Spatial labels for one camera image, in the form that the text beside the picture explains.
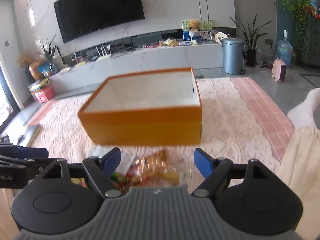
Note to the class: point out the small potted green plant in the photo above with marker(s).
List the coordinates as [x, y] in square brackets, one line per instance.
[49, 52]

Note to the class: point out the tall potted plant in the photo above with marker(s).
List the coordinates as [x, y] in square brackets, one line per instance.
[251, 34]

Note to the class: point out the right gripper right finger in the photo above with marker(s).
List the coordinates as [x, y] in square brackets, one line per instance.
[214, 171]

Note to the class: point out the pink small heater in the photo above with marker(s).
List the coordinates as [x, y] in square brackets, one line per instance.
[279, 70]

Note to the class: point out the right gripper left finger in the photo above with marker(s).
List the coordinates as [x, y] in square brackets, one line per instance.
[98, 172]

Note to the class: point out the white marble tv cabinet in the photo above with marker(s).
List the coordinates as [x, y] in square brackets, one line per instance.
[144, 59]

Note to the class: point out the blue water jug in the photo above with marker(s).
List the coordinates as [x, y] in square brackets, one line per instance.
[284, 50]

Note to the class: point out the pink white lace rug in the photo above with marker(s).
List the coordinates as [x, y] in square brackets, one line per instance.
[239, 122]

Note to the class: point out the brown ceramic vase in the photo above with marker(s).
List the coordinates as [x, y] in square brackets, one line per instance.
[34, 70]

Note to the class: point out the yellow snacks on cabinet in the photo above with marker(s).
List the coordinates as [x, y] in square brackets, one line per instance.
[172, 42]

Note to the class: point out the cream trouser leg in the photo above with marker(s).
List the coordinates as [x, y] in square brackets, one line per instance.
[299, 170]

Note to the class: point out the orange cardboard box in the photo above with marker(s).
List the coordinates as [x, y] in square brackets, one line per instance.
[149, 108]

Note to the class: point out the white wifi router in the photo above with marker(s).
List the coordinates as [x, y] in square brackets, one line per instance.
[102, 53]

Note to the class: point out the hanging ivy plant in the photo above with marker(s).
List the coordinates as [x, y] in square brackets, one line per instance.
[300, 11]

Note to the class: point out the black wall television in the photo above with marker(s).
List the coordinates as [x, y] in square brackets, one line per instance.
[77, 18]

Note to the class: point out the teddy bear plush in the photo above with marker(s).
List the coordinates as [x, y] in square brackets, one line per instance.
[194, 25]

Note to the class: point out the white sock foot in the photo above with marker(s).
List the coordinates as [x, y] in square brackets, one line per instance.
[302, 115]

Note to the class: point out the pink storage crate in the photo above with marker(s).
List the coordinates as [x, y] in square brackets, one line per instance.
[44, 94]

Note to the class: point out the grey metal trash bin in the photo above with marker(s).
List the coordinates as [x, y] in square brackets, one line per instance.
[233, 56]

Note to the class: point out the red yellow chips bag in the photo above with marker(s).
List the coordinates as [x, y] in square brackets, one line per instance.
[154, 170]

